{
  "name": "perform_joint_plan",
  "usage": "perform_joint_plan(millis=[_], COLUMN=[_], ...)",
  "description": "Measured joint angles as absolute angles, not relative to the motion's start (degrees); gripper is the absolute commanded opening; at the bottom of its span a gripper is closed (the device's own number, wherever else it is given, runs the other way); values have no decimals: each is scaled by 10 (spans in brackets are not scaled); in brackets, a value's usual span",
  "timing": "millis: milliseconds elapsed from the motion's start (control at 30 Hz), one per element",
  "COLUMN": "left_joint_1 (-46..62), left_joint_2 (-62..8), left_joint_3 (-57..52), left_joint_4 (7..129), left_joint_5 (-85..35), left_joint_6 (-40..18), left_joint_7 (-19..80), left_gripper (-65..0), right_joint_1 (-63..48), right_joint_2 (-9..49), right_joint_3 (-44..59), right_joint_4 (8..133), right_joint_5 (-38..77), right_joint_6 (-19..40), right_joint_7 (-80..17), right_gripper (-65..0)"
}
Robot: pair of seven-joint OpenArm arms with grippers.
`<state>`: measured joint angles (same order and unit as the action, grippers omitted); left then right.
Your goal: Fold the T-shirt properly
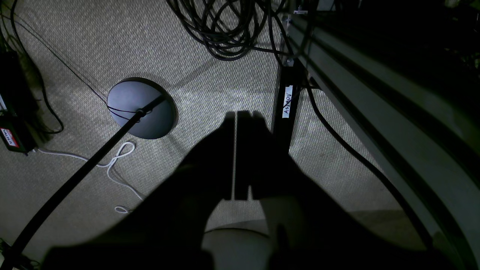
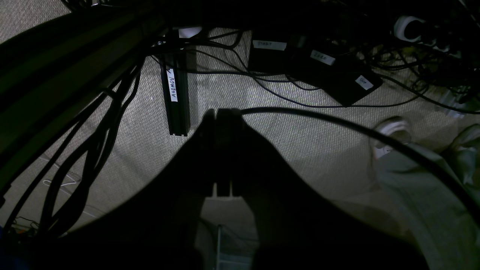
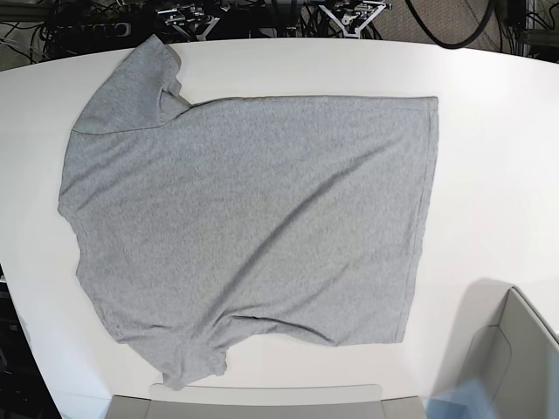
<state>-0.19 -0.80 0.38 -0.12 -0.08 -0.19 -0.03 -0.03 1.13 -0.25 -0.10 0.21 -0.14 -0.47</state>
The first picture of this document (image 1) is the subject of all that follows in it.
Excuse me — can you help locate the white cable on floor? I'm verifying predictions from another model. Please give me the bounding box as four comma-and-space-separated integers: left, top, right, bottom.
37, 141, 145, 214

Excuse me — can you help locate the grey aluminium frame rail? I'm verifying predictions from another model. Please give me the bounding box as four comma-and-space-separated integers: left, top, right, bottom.
287, 12, 479, 270

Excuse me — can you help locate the coiled black cable bundle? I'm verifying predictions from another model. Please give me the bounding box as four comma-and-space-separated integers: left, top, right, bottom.
167, 0, 297, 61

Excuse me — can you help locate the black stand pole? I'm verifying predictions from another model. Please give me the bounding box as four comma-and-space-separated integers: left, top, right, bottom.
1, 96, 166, 270

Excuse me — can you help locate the black labelled table leg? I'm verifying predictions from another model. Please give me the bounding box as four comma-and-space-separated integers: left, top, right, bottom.
271, 59, 303, 153

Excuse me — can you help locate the black power box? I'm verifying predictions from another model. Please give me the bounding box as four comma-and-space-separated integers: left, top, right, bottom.
0, 51, 38, 155

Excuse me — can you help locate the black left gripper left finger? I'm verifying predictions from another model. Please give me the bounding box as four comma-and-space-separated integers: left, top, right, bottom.
45, 112, 235, 270

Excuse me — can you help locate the round black stand base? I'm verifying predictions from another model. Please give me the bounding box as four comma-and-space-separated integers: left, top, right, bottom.
107, 77, 179, 140

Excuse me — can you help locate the black cable along floor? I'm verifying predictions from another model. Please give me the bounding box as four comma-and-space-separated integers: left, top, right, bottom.
306, 77, 435, 250

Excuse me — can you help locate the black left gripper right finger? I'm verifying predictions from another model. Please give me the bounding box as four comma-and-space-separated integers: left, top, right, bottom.
235, 111, 450, 270

